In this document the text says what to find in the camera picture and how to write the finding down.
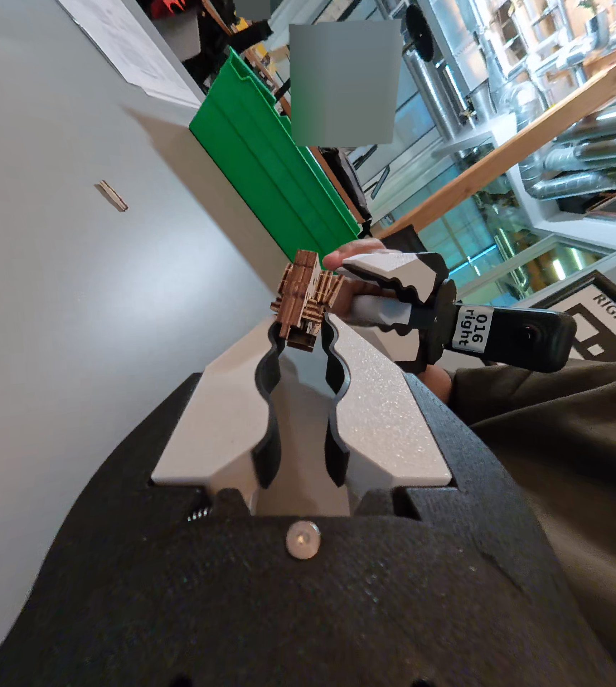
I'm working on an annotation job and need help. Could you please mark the silver ventilation ducts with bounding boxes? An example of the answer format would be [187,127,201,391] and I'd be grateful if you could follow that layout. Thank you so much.
[404,0,616,215]

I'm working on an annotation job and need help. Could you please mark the wooden puzzle model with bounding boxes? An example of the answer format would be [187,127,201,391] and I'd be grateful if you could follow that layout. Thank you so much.
[270,249,345,352]

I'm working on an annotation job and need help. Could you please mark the small wooden strip piece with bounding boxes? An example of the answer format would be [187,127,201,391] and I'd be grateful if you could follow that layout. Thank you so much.
[94,180,129,213]

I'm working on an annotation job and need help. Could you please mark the black disc floor lamp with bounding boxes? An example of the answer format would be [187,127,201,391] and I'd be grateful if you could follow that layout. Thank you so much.
[403,4,436,61]

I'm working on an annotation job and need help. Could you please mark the white paper sheet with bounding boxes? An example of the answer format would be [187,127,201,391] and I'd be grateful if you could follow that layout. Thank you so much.
[55,0,205,108]

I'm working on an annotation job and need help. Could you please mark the green plastic bin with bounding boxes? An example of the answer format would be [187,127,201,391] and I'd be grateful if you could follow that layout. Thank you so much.
[189,45,362,264]

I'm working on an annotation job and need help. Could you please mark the black office chair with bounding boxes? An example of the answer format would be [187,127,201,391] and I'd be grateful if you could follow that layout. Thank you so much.
[375,224,421,253]

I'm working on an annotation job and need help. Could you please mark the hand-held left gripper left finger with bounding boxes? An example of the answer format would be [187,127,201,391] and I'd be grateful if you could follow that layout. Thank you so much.
[151,314,284,490]

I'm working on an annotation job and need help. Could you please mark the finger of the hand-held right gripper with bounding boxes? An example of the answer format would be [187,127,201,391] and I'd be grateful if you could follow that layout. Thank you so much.
[336,251,450,307]
[346,296,440,372]

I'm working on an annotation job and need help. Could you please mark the grey desk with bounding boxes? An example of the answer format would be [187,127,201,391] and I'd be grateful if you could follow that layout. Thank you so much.
[0,0,351,682]

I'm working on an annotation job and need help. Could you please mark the person's olive shirt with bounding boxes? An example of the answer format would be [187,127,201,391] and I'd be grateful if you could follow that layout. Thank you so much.
[447,359,616,687]

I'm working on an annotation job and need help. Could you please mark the background table with bag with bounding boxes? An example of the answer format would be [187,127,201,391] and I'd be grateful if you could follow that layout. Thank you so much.
[308,145,370,226]

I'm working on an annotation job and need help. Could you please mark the person's right hand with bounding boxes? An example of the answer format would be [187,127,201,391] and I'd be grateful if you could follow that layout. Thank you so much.
[321,239,455,406]

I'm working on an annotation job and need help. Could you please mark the slanted wooden beam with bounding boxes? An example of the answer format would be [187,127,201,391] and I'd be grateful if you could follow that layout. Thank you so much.
[372,48,616,239]

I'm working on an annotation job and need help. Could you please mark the black bag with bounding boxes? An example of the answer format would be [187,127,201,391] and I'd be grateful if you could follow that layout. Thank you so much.
[321,147,373,215]

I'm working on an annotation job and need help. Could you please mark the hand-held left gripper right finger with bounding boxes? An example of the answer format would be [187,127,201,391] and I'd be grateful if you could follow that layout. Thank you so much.
[321,313,453,490]

